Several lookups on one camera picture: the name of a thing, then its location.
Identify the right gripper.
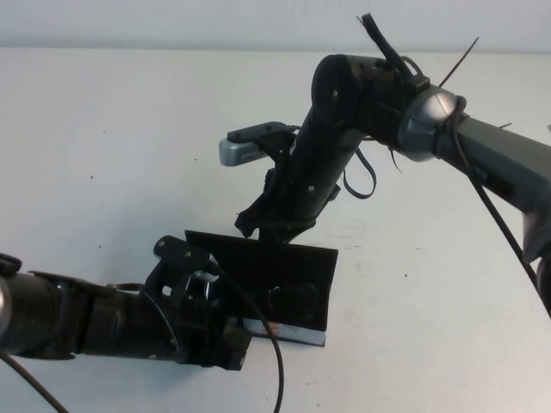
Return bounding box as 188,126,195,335
234,165,344,247

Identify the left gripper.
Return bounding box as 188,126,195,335
170,292,253,371

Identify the black glasses case printed side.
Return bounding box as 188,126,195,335
183,230,339,348

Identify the thin black left camera cable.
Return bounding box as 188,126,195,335
0,262,284,413

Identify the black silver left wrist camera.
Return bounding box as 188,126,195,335
187,268,220,305

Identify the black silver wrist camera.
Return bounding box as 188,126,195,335
218,120,288,167
187,268,220,305

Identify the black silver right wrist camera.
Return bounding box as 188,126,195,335
218,120,288,167

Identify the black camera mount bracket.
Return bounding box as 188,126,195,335
145,234,213,311
257,126,300,173

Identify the thick black cable loop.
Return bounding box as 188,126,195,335
343,14,431,200

